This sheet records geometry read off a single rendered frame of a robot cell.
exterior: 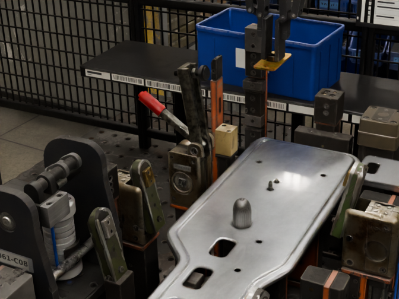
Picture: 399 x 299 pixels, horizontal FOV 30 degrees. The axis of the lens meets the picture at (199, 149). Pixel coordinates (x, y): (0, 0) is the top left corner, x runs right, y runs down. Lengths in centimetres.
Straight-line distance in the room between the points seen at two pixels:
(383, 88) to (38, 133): 255
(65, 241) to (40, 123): 296
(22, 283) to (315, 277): 44
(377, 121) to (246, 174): 29
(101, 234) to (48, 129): 293
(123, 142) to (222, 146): 82
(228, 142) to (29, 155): 243
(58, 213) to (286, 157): 57
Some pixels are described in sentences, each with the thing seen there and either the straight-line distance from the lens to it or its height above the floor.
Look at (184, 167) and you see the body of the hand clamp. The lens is 139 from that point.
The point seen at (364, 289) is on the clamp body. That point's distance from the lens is 131.
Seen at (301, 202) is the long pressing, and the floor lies 100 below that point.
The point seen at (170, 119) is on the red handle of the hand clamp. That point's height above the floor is 111.
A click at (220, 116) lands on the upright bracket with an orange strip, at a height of 107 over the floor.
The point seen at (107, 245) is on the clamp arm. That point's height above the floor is 105.
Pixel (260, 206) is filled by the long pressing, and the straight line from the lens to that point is 131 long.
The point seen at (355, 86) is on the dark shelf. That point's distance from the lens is 174.
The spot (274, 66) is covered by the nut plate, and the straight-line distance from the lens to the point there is 123.
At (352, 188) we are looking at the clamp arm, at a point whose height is 108.
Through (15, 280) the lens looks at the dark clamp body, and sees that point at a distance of 105.
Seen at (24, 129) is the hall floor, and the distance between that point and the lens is 407.
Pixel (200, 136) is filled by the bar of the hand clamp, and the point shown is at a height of 109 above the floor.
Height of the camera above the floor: 168
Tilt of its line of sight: 27 degrees down
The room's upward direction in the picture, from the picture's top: 2 degrees counter-clockwise
